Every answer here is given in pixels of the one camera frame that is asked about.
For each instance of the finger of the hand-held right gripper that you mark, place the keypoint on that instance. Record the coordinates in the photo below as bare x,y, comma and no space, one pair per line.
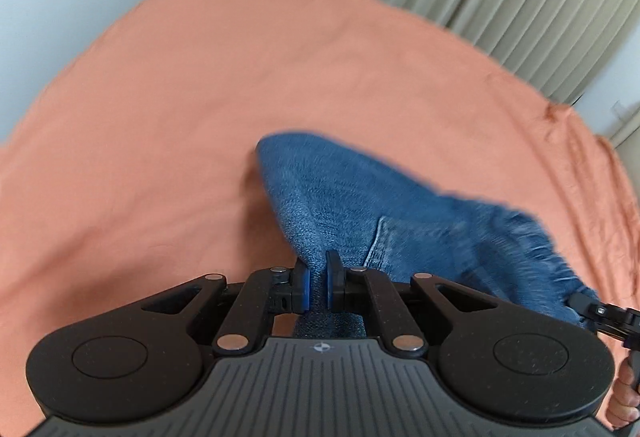
585,309

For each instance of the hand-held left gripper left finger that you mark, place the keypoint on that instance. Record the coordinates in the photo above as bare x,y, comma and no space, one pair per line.
301,284

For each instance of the blue denim pants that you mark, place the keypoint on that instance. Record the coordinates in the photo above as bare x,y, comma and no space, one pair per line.
360,207

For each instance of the orange bed sheet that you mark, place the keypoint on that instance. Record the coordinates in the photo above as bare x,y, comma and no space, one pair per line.
175,117

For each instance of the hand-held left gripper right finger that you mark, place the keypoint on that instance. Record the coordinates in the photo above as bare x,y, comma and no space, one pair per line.
331,284

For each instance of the person's right hand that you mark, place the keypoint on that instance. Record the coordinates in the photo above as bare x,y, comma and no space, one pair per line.
625,399

